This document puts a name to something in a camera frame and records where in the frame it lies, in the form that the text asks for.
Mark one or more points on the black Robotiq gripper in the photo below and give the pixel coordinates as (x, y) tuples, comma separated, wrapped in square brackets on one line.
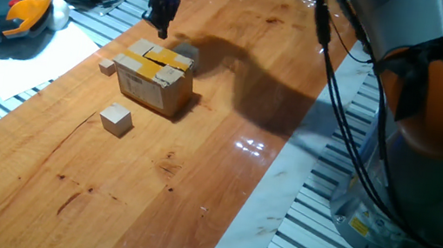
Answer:
[(162, 3)]

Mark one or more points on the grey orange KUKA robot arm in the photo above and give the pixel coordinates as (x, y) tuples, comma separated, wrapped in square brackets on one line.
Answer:
[(439, 108)]

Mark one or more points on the white round object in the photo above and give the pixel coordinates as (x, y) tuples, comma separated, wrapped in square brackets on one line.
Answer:
[(59, 14)]

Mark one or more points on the wooden block structure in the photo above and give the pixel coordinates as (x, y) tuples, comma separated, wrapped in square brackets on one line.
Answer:
[(153, 83)]

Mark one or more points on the small wooden cube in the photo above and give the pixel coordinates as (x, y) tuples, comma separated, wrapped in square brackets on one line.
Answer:
[(107, 67)]

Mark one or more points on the medium wooden cube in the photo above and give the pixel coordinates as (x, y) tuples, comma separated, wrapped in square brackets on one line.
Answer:
[(115, 119)]

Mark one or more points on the glossy orange wooden board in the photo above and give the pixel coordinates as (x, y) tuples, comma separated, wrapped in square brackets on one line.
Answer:
[(65, 171)]

